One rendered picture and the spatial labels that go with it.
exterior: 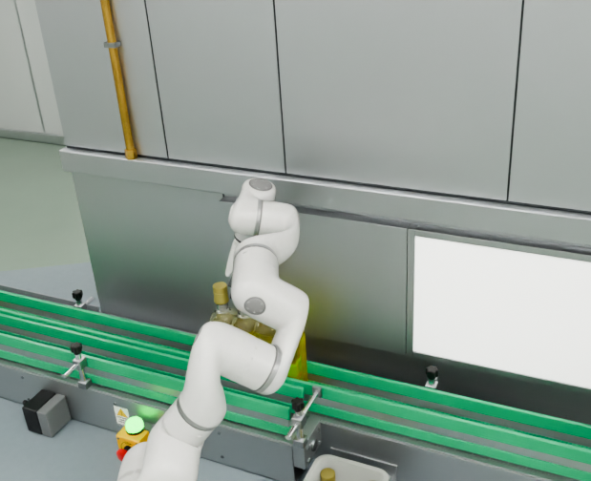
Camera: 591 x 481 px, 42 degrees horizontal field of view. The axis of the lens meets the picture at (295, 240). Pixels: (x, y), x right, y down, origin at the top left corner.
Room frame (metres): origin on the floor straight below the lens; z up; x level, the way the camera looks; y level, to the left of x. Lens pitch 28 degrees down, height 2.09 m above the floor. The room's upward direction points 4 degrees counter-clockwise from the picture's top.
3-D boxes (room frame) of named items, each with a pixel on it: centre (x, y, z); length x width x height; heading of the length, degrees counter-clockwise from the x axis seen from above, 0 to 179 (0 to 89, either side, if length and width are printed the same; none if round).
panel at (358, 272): (1.48, -0.23, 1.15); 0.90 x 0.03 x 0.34; 64
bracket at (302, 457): (1.33, 0.00, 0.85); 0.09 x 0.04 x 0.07; 154
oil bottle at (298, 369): (1.46, 0.03, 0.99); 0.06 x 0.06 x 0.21; 63
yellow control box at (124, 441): (1.44, 0.42, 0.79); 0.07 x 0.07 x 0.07; 64
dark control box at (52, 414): (1.56, 0.68, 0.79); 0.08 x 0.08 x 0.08; 64
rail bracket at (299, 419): (1.31, 0.01, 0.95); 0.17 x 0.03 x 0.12; 154
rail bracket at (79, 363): (1.53, 0.57, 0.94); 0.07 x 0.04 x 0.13; 154
